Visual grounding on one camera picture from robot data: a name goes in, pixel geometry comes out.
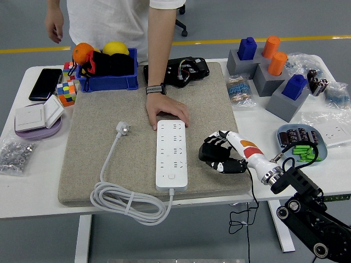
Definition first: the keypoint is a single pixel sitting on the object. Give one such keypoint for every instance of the bundle of large black capacitors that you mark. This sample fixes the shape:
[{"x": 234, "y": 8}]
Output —
[{"x": 318, "y": 82}]

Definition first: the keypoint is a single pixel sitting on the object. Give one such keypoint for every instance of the white wall switch panel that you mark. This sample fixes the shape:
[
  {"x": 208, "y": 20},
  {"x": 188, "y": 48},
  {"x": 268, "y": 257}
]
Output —
[
  {"x": 53, "y": 112},
  {"x": 28, "y": 117}
]

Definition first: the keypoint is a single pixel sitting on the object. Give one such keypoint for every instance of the bag of tan blue resistors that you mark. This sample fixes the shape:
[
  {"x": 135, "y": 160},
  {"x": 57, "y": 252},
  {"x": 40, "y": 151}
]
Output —
[{"x": 240, "y": 90}]

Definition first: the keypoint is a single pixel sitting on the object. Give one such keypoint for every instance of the purple round plate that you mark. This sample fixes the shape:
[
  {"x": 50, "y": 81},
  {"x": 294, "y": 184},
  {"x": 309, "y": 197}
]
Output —
[{"x": 38, "y": 134}]

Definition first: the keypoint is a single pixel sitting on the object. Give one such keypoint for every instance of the black plug adapter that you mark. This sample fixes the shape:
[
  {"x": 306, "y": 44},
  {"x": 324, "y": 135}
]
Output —
[{"x": 214, "y": 153}]

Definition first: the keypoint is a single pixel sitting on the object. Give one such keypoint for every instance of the white socket panel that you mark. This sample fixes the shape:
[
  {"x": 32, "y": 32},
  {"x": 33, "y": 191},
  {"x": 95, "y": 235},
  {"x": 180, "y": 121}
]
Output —
[{"x": 336, "y": 135}]

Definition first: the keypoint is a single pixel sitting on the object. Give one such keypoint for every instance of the green battery cell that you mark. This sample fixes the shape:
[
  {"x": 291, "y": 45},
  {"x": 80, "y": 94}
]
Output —
[
  {"x": 316, "y": 154},
  {"x": 306, "y": 156},
  {"x": 301, "y": 148},
  {"x": 310, "y": 151},
  {"x": 300, "y": 152},
  {"x": 308, "y": 160}
]

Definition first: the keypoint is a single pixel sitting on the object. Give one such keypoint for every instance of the white table leg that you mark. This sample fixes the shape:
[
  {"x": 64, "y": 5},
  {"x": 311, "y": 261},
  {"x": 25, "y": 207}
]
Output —
[
  {"x": 282, "y": 235},
  {"x": 83, "y": 238}
]

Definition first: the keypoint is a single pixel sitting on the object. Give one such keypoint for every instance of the orange fruit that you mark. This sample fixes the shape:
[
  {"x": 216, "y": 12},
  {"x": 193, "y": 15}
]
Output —
[{"x": 82, "y": 52}]

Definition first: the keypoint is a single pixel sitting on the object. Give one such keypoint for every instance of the black capacitor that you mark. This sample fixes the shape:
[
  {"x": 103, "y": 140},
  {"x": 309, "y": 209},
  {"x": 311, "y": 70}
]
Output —
[
  {"x": 285, "y": 139},
  {"x": 303, "y": 135},
  {"x": 294, "y": 135},
  {"x": 314, "y": 137}
]

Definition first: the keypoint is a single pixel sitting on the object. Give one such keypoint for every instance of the grey foam block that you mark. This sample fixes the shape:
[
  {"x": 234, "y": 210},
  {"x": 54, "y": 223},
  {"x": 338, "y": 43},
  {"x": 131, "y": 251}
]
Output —
[
  {"x": 282, "y": 108},
  {"x": 237, "y": 69},
  {"x": 264, "y": 82}
]

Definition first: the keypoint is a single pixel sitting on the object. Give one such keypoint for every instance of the grey-brown mat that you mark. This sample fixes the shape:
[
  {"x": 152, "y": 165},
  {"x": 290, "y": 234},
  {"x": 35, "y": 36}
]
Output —
[{"x": 109, "y": 109}]

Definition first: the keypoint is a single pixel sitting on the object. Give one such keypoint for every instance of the person's left hand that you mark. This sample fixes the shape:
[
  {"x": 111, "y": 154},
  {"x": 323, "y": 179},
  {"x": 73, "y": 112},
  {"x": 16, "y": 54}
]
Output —
[{"x": 164, "y": 104}]

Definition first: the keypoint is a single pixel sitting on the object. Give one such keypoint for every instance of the black smartphone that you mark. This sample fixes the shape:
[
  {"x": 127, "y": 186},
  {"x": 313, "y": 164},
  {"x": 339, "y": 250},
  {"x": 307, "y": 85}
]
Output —
[{"x": 45, "y": 85}]

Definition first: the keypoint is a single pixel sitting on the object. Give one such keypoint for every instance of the yellow lemon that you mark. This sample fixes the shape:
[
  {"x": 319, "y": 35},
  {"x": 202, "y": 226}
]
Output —
[{"x": 115, "y": 48}]

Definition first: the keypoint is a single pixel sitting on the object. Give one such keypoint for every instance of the person's right forearm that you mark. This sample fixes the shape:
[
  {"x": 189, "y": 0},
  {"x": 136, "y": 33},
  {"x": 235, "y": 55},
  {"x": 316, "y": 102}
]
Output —
[{"x": 54, "y": 5}]

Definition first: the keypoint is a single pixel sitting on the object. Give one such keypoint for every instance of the grey black wristwatch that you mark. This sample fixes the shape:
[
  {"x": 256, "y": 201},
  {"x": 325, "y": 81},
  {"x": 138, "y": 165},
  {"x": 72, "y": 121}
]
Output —
[{"x": 155, "y": 89}]

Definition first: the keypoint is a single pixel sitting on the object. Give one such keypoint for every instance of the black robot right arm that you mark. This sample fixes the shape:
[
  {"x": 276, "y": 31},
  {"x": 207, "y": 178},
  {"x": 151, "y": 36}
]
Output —
[{"x": 296, "y": 178}]

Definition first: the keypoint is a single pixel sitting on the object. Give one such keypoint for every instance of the colourful puzzle cube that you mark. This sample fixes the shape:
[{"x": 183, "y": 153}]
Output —
[
  {"x": 67, "y": 94},
  {"x": 67, "y": 68}
]

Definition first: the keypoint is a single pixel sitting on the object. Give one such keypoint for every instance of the black table control panel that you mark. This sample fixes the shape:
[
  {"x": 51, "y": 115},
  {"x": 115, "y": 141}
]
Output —
[{"x": 338, "y": 197}]

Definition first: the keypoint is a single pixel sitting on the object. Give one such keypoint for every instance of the blue plastic bin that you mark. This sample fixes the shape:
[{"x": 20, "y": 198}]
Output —
[{"x": 109, "y": 82}]

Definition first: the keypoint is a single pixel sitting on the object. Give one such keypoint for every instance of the blue square peg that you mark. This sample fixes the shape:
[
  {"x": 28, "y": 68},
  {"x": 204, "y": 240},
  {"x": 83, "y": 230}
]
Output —
[
  {"x": 294, "y": 87},
  {"x": 246, "y": 49}
]

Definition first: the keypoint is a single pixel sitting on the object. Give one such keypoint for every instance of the person's right hand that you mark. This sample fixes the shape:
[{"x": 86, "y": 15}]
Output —
[{"x": 54, "y": 26}]

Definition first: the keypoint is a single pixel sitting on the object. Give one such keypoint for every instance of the person's left forearm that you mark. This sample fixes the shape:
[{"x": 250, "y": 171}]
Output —
[{"x": 160, "y": 46}]

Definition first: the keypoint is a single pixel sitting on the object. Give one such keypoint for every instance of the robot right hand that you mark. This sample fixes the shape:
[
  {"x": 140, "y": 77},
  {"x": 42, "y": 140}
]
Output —
[{"x": 246, "y": 149}]

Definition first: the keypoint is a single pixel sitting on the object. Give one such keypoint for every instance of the orange cylinder peg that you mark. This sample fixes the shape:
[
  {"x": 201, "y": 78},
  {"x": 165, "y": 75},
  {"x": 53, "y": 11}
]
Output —
[
  {"x": 277, "y": 64},
  {"x": 270, "y": 46}
]

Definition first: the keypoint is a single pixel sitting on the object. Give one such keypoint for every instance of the black office chair base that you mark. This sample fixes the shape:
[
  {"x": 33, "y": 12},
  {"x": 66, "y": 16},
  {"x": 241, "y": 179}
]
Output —
[{"x": 184, "y": 33}]

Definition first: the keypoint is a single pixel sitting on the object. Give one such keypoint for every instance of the bag of metal nuts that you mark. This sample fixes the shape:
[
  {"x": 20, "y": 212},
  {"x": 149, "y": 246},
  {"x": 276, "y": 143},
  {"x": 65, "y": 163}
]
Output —
[{"x": 15, "y": 156}]

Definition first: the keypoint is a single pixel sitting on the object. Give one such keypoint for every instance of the person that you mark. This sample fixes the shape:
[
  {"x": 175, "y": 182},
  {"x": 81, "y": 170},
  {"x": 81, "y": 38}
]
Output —
[{"x": 109, "y": 22}]

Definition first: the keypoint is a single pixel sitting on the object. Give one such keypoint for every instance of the open black electronic device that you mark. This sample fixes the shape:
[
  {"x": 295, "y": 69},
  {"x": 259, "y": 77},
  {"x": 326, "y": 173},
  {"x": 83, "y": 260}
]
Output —
[{"x": 197, "y": 71}]

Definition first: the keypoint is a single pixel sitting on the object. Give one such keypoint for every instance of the white power strip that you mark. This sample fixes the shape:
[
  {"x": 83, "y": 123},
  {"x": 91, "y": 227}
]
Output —
[{"x": 171, "y": 153}]

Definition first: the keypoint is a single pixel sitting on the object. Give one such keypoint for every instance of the light blue tray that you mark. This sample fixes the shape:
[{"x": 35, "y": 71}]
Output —
[{"x": 325, "y": 153}]

